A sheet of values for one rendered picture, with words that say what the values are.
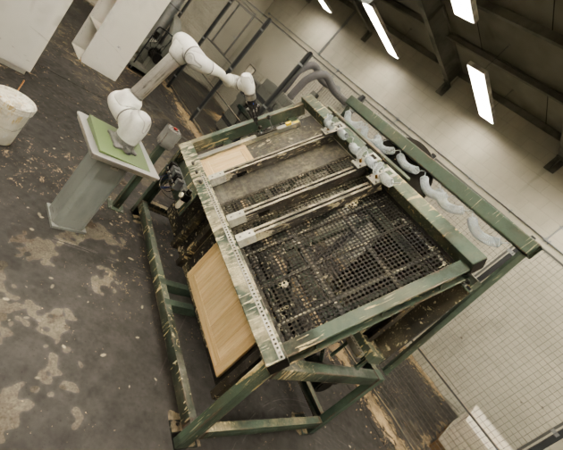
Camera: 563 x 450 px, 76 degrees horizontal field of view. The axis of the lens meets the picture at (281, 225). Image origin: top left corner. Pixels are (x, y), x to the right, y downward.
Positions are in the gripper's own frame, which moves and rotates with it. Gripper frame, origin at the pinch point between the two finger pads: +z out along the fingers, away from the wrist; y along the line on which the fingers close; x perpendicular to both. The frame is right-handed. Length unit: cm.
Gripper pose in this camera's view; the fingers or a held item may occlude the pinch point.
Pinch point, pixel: (256, 120)
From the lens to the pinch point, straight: 324.6
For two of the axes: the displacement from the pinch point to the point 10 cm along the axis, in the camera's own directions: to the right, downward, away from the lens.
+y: -9.1, 3.8, -1.7
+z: 1.4, 6.7, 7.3
